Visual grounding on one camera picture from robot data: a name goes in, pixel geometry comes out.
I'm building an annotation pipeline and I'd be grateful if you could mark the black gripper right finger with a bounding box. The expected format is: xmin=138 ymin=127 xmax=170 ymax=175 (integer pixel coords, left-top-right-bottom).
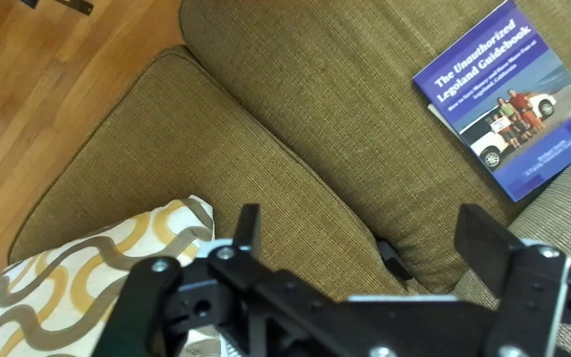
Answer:
xmin=453 ymin=205 xmax=522 ymax=298

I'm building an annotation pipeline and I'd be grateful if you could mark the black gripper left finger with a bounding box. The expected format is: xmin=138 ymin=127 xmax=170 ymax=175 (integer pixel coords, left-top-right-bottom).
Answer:
xmin=233 ymin=205 xmax=259 ymax=252

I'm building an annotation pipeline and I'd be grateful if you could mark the black remote control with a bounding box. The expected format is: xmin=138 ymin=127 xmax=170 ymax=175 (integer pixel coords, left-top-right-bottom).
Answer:
xmin=376 ymin=238 xmax=411 ymax=282

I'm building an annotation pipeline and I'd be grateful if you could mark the brown fabric couch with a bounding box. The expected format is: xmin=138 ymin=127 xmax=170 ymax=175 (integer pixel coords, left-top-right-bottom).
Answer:
xmin=9 ymin=0 xmax=571 ymax=302

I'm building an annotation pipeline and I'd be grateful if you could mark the blue guidebook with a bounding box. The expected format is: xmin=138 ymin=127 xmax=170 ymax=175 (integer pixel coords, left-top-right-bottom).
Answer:
xmin=413 ymin=0 xmax=571 ymax=203

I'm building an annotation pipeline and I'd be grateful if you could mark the wavy gold grey pillow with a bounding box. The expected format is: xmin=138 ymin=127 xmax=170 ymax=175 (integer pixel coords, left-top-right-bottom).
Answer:
xmin=0 ymin=197 xmax=213 ymax=357

